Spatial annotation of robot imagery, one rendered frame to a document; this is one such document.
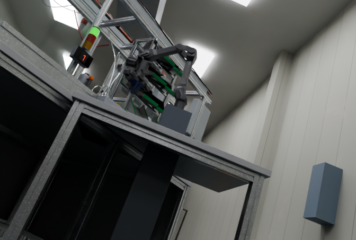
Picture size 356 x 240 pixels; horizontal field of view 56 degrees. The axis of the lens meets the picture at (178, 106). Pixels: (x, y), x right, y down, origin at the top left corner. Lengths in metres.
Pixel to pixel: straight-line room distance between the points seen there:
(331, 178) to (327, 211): 0.33
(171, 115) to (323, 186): 2.35
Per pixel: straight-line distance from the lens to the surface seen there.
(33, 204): 1.38
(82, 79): 1.84
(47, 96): 1.45
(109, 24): 3.25
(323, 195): 3.71
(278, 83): 6.24
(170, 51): 1.93
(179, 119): 1.68
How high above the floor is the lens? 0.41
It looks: 23 degrees up
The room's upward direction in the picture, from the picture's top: 21 degrees clockwise
